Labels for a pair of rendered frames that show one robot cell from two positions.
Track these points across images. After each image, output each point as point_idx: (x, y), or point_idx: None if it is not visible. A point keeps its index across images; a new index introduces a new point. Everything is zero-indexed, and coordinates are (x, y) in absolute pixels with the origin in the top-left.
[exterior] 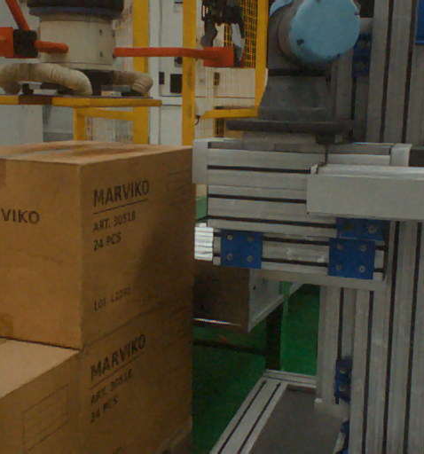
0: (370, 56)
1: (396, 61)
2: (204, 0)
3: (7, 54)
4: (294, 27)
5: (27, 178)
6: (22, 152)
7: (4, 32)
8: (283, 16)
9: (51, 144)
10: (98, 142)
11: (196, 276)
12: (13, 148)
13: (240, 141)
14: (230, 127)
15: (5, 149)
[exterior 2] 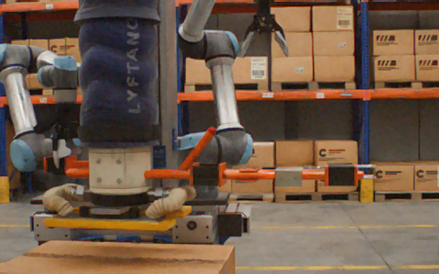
0: (166, 157)
1: (171, 159)
2: (77, 122)
3: (226, 182)
4: (250, 150)
5: (229, 269)
6: (169, 264)
7: (226, 166)
8: (220, 143)
9: (61, 270)
10: (18, 262)
11: None
12: (134, 270)
13: (209, 212)
14: (226, 203)
15: (147, 270)
